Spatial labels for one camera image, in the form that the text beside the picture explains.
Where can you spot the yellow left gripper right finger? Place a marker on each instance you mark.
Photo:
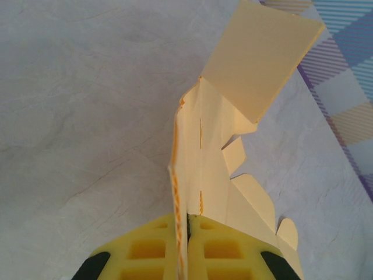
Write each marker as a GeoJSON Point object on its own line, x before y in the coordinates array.
{"type": "Point", "coordinates": [221, 253]}

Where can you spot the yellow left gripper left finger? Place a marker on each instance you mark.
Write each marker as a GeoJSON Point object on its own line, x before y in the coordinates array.
{"type": "Point", "coordinates": [140, 251]}

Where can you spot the yellow paper box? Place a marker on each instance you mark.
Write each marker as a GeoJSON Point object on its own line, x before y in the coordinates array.
{"type": "Point", "coordinates": [247, 58]}

